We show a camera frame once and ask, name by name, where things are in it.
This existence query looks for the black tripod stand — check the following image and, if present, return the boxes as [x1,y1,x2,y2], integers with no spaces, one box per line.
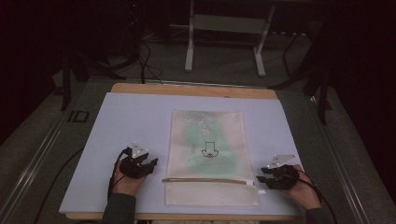
[268,31,333,126]

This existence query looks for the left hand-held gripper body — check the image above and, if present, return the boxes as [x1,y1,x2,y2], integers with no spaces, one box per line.
[119,141,153,180]

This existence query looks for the cream mesh laundry bag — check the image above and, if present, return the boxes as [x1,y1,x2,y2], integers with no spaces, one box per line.
[162,109,262,207]

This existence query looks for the black floor cable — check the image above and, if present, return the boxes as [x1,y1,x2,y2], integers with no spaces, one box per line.
[33,148,85,224]

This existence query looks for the person's left hand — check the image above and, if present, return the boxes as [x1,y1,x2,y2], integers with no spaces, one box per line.
[111,160,148,198]

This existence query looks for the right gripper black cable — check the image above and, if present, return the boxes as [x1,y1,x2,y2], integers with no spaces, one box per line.
[295,169,339,224]

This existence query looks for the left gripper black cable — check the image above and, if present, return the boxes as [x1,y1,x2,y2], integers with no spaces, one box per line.
[106,147,133,202]

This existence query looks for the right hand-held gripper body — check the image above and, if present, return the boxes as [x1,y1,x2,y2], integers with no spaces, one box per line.
[266,154,301,190]

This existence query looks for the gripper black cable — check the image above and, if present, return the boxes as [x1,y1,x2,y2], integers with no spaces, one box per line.
[295,169,339,224]
[106,147,133,202]

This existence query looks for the white metal stand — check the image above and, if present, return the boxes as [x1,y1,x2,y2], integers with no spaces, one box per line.
[184,0,276,77]

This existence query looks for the black floor cables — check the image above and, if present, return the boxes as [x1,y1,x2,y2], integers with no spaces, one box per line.
[125,18,164,86]

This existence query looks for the person's right hand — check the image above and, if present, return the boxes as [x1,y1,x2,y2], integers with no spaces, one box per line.
[281,164,322,210]

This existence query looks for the green garment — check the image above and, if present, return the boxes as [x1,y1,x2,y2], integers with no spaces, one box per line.
[183,120,241,175]

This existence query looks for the aluminium rail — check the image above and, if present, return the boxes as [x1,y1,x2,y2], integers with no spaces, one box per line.
[309,95,373,224]
[0,105,74,220]

